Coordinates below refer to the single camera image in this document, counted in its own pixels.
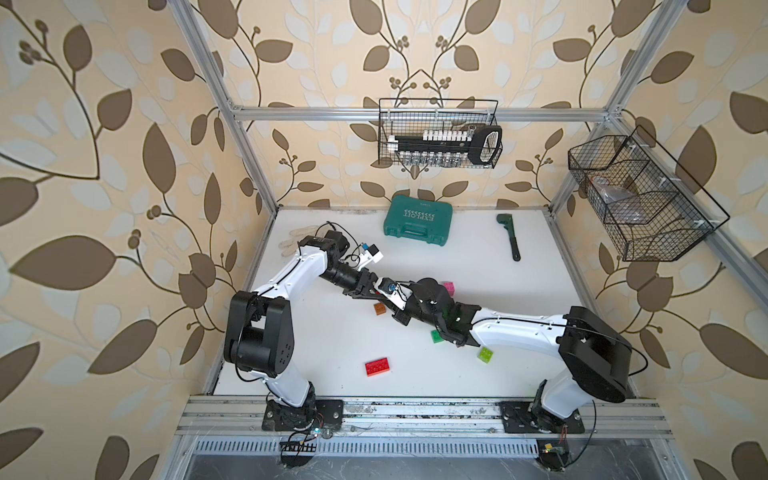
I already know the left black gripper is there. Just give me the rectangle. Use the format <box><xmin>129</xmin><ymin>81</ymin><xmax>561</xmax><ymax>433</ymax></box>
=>
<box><xmin>319</xmin><ymin>264</ymin><xmax>386</xmax><ymax>299</ymax></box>

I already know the red long lego brick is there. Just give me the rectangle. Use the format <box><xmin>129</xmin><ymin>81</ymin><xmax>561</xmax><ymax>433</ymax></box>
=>
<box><xmin>364</xmin><ymin>357</ymin><xmax>391</xmax><ymax>377</ymax></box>

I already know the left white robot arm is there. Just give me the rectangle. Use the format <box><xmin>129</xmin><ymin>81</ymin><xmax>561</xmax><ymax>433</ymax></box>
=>
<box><xmin>223</xmin><ymin>230</ymin><xmax>384</xmax><ymax>409</ymax></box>

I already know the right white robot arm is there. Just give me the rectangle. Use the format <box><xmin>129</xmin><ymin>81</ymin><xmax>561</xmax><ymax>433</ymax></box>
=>
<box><xmin>375</xmin><ymin>278</ymin><xmax>633</xmax><ymax>420</ymax></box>

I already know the green square lego brick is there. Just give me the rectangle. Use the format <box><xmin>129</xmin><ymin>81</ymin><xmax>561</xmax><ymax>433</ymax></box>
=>
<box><xmin>430</xmin><ymin>330</ymin><xmax>444</xmax><ymax>344</ymax></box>

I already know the lime green small lego brick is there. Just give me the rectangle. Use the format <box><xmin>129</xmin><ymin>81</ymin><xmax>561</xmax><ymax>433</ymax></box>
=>
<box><xmin>477</xmin><ymin>347</ymin><xmax>494</xmax><ymax>364</ymax></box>

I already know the green plastic tool case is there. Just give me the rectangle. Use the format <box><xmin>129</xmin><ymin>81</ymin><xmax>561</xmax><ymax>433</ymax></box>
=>
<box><xmin>383</xmin><ymin>195</ymin><xmax>453</xmax><ymax>246</ymax></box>

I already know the green black wrench tool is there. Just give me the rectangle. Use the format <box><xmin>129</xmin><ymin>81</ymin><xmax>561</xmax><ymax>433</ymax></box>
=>
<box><xmin>496</xmin><ymin>214</ymin><xmax>521</xmax><ymax>262</ymax></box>

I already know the black white socket tool set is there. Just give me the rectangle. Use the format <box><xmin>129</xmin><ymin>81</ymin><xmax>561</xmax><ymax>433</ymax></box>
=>
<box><xmin>383</xmin><ymin>125</ymin><xmax>503</xmax><ymax>168</ymax></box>

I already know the small circuit board left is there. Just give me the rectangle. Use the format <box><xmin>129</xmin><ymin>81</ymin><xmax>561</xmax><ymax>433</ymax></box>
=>
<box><xmin>279</xmin><ymin>427</ymin><xmax>333</xmax><ymax>468</ymax></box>

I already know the small circuit board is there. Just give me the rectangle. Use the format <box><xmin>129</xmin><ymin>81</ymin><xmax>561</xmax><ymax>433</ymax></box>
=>
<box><xmin>536</xmin><ymin>439</ymin><xmax>570</xmax><ymax>472</ymax></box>
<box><xmin>279</xmin><ymin>427</ymin><xmax>333</xmax><ymax>468</ymax></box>

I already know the small circuit board right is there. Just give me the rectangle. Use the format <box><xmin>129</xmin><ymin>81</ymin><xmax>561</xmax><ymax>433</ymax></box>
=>
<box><xmin>536</xmin><ymin>439</ymin><xmax>570</xmax><ymax>472</ymax></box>

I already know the plastic bag in basket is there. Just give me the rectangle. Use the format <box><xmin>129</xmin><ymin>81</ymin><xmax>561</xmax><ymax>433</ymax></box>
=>
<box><xmin>591</xmin><ymin>176</ymin><xmax>647</xmax><ymax>225</ymax></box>

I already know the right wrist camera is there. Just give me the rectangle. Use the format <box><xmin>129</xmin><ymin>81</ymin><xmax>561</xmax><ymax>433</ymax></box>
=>
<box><xmin>375</xmin><ymin>277</ymin><xmax>408</xmax><ymax>311</ymax></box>

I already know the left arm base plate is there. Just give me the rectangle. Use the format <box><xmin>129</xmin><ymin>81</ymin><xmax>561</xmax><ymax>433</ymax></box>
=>
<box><xmin>262</xmin><ymin>399</ymin><xmax>344</xmax><ymax>432</ymax></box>

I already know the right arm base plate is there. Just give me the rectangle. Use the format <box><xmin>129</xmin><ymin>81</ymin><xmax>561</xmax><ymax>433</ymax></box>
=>
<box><xmin>498</xmin><ymin>401</ymin><xmax>585</xmax><ymax>435</ymax></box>

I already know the black wire basket centre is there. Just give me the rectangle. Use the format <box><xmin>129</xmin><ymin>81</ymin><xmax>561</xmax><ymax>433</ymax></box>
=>
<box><xmin>377</xmin><ymin>97</ymin><xmax>503</xmax><ymax>170</ymax></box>

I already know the black wire basket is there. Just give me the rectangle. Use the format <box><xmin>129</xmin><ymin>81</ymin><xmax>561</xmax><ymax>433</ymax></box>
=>
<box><xmin>377</xmin><ymin>97</ymin><xmax>503</xmax><ymax>170</ymax></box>
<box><xmin>568</xmin><ymin>125</ymin><xmax>730</xmax><ymax>262</ymax></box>

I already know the aluminium front rail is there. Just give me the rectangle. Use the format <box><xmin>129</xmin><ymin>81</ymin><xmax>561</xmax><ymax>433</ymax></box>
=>
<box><xmin>177</xmin><ymin>396</ymin><xmax>673</xmax><ymax>440</ymax></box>

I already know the aluminium frame top bar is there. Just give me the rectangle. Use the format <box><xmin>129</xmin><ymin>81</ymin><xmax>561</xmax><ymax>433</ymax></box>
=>
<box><xmin>230</xmin><ymin>105</ymin><xmax>613</xmax><ymax>124</ymax></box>

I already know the black wire basket right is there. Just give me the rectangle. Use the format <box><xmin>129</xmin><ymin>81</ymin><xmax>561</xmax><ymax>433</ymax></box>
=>
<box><xmin>568</xmin><ymin>125</ymin><xmax>730</xmax><ymax>262</ymax></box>

